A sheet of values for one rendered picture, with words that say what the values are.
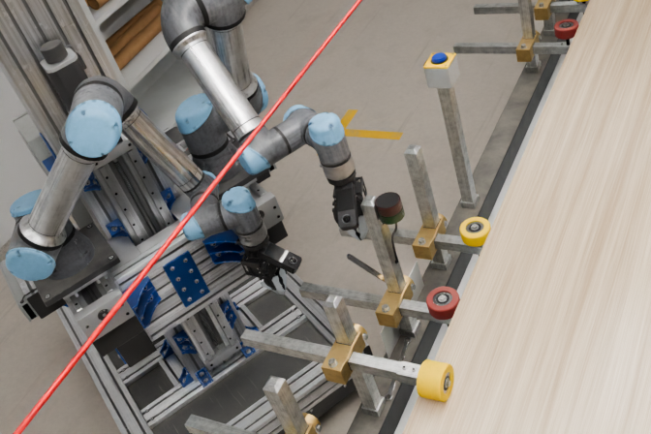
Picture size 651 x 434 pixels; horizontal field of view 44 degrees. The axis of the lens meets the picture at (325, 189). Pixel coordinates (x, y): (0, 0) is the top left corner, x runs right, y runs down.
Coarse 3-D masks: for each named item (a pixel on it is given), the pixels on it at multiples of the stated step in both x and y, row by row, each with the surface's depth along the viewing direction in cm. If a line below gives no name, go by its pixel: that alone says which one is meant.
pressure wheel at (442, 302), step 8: (440, 288) 193; (448, 288) 192; (432, 296) 192; (440, 296) 190; (448, 296) 191; (456, 296) 190; (432, 304) 190; (440, 304) 189; (448, 304) 188; (456, 304) 188; (432, 312) 190; (440, 312) 188; (448, 312) 188
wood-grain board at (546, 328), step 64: (640, 0) 269; (576, 64) 250; (640, 64) 241; (576, 128) 226; (640, 128) 219; (512, 192) 213; (576, 192) 206; (640, 192) 200; (512, 256) 196; (576, 256) 190; (640, 256) 185; (512, 320) 181; (576, 320) 176; (640, 320) 171; (512, 384) 168; (576, 384) 164; (640, 384) 160
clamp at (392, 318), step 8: (408, 280) 204; (408, 288) 202; (384, 296) 201; (392, 296) 200; (400, 296) 200; (408, 296) 203; (392, 304) 198; (400, 304) 199; (376, 312) 198; (392, 312) 196; (400, 312) 199; (384, 320) 198; (392, 320) 197; (400, 320) 200
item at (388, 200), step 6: (378, 198) 183; (384, 198) 183; (390, 198) 182; (396, 198) 181; (378, 204) 181; (384, 204) 181; (390, 204) 180; (384, 216) 182; (390, 216) 181; (396, 228) 187; (396, 258) 195
